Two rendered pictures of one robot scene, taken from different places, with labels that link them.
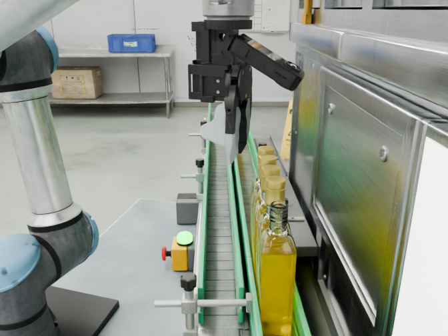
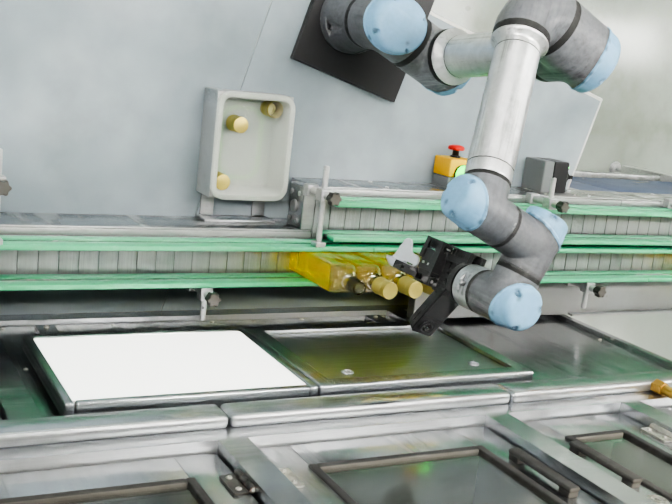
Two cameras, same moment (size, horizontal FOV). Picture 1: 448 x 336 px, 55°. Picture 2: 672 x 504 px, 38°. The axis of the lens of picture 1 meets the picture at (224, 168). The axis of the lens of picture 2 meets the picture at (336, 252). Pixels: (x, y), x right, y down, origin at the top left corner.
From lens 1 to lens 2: 1.34 m
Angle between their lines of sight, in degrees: 42
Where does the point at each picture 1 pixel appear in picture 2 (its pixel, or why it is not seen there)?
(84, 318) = (373, 71)
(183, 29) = not seen: outside the picture
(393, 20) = (436, 416)
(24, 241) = (411, 39)
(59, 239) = (422, 66)
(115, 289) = (416, 93)
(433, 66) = (336, 402)
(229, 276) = (379, 224)
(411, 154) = (311, 377)
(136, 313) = (378, 120)
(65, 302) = not seen: hidden behind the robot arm
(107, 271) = not seen: hidden behind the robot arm
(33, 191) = (460, 46)
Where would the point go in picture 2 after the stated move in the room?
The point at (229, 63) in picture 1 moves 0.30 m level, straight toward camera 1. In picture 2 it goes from (440, 276) to (284, 272)
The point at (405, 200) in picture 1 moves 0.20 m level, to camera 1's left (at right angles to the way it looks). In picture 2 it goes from (296, 367) to (310, 259)
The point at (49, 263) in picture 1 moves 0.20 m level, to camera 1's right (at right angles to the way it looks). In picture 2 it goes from (395, 59) to (382, 155)
